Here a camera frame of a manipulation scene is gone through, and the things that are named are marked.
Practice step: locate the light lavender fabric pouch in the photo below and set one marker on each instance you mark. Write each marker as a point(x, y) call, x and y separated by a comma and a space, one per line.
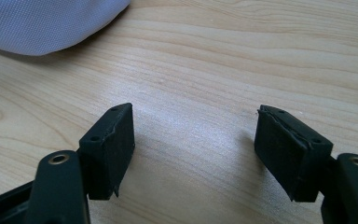
point(46, 21)

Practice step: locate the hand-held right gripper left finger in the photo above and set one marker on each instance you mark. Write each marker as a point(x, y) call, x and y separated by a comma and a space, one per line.
point(107, 161)

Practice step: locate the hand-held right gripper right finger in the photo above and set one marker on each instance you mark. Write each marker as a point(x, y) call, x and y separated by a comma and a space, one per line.
point(289, 158)

